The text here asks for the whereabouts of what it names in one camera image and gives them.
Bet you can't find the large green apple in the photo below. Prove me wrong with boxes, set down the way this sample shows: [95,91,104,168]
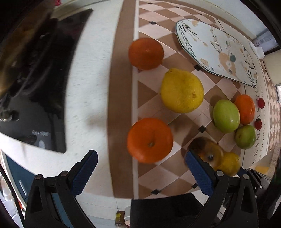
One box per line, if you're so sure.
[213,99,241,133]

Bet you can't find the silver spray can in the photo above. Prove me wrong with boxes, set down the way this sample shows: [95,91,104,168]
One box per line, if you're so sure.
[253,30,278,52]

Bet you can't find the large yellow lemon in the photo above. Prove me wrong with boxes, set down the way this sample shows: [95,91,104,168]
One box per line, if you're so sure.
[160,68,204,113]

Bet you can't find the crumpled white tissue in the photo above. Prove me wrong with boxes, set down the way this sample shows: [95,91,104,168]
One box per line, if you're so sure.
[249,41,265,59]

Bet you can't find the red cherry tomato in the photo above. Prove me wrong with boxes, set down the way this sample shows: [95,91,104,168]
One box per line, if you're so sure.
[257,98,265,109]
[254,118,262,130]

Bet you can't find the blue cabinet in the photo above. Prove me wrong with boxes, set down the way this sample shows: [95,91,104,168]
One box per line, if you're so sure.
[4,154,73,227]

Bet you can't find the small green apple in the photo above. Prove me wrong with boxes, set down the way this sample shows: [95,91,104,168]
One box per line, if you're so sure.
[234,125,256,149]

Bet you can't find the black gas stove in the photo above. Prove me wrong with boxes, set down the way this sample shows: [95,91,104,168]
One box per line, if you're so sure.
[1,9,92,153]

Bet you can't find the small yellow lemon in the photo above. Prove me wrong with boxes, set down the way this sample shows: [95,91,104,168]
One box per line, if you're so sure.
[218,152,241,177]

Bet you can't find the beige utensil holder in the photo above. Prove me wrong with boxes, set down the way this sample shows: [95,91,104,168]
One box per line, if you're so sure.
[264,50,281,85]

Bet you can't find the bruised red yellow apple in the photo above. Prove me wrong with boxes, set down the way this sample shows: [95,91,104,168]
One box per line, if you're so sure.
[188,137,224,170]

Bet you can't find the orange fruit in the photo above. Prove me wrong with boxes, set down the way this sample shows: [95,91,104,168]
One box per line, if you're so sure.
[234,95,255,125]
[127,118,173,164]
[128,38,164,70]

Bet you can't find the checkered brown table mat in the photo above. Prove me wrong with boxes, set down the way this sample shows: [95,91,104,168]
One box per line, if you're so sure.
[108,1,280,199]

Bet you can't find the floral ceramic plate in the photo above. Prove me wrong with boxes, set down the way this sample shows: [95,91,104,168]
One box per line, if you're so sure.
[175,19,257,87]

